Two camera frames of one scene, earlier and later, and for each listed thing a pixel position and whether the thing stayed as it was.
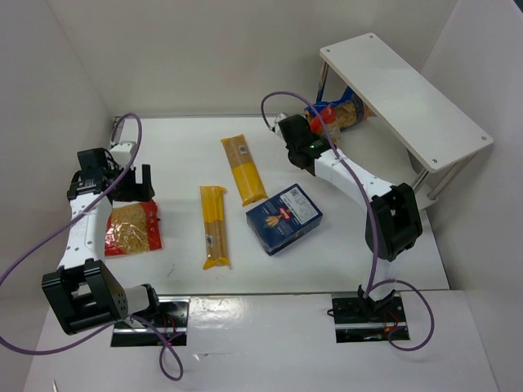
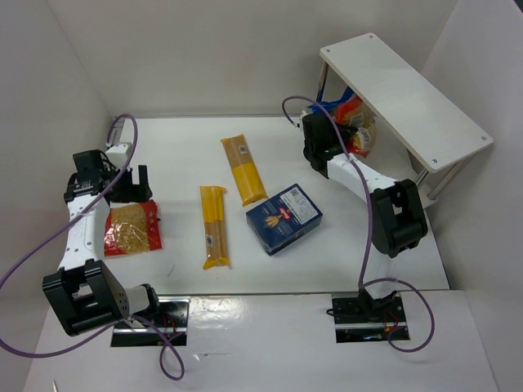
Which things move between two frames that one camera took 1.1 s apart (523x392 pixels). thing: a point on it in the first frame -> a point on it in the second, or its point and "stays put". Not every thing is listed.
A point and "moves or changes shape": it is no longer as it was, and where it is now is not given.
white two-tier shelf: x=442 y=135 stays put
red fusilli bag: x=132 y=227 stays put
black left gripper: x=133 y=189 stays put
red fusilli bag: x=332 y=115 moves or changes shape
